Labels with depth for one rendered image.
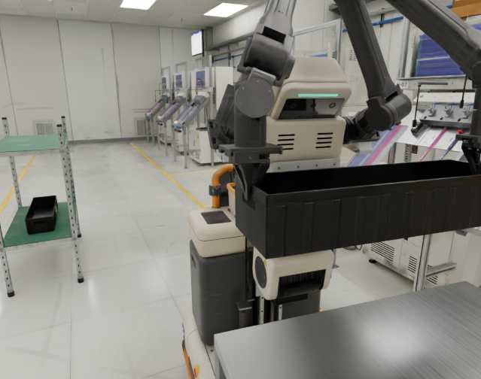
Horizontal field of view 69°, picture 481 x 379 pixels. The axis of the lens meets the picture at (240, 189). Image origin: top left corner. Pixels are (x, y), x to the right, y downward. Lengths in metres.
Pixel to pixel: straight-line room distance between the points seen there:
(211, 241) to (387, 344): 0.72
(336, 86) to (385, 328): 0.60
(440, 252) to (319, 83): 1.73
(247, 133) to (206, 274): 0.85
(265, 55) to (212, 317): 1.10
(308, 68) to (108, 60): 9.22
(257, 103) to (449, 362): 0.60
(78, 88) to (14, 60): 1.43
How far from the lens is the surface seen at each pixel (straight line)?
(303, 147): 1.03
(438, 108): 2.53
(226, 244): 1.32
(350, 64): 3.52
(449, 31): 0.93
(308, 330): 0.81
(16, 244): 2.67
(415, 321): 0.91
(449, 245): 2.45
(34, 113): 10.05
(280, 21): 0.66
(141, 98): 10.13
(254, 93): 0.52
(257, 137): 0.60
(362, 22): 1.04
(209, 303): 1.42
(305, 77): 0.96
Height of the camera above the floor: 1.29
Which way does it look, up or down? 16 degrees down
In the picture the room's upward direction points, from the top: straight up
